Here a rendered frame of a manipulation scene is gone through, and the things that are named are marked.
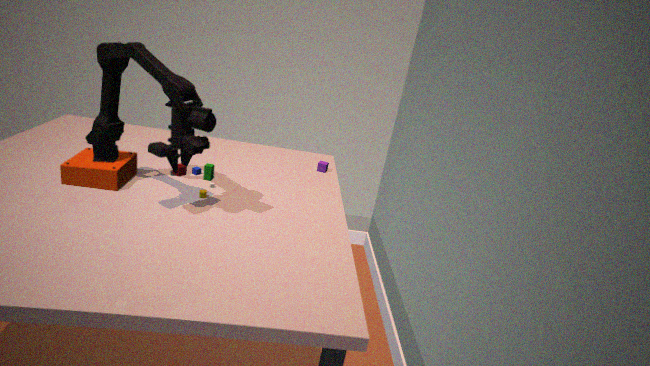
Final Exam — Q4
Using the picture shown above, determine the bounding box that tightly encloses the small purple block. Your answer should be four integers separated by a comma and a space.
317, 161, 329, 173

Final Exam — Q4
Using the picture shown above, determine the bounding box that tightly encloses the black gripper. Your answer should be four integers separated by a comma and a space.
148, 123, 194, 173

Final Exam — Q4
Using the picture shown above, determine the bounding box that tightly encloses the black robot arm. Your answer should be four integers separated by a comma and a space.
86, 42, 216, 163

